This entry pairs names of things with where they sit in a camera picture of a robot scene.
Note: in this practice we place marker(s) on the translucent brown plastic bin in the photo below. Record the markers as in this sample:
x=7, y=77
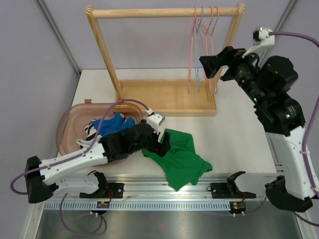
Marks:
x=73, y=122

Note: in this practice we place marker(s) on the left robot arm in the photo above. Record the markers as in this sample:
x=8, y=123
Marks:
x=45, y=178

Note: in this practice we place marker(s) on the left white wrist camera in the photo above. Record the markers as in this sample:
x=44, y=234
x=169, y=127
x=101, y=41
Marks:
x=155, y=120

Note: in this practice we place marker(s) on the wooden clothes rack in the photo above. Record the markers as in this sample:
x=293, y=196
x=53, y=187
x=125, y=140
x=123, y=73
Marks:
x=174, y=97

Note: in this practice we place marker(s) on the white slotted cable duct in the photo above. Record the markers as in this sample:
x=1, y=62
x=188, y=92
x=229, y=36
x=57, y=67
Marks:
x=138, y=205

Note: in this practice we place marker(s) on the blue tank top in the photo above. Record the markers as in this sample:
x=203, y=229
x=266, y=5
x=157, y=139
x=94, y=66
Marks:
x=118, y=123

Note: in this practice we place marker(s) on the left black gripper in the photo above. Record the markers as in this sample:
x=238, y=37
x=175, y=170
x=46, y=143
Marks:
x=160, y=149

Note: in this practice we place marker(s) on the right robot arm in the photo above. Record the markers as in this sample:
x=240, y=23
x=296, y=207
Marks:
x=281, y=117

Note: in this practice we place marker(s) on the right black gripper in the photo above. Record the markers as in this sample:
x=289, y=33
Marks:
x=212, y=63

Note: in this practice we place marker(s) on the left aluminium frame post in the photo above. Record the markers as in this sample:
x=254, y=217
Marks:
x=60, y=39

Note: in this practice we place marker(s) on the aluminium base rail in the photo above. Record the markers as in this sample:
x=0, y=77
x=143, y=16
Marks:
x=149, y=185

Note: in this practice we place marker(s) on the black white striped tank top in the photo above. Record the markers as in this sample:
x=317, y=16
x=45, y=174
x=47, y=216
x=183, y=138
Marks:
x=91, y=131

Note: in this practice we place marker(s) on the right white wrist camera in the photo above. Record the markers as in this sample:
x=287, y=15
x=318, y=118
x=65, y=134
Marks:
x=262, y=39

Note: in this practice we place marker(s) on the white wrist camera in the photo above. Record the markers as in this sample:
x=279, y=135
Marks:
x=262, y=39
x=155, y=120

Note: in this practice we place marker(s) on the green tank top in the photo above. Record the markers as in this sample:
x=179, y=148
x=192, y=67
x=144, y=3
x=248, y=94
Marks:
x=181, y=164

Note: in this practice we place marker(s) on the light blue hanger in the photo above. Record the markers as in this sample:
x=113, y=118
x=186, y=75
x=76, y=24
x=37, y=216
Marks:
x=197, y=25

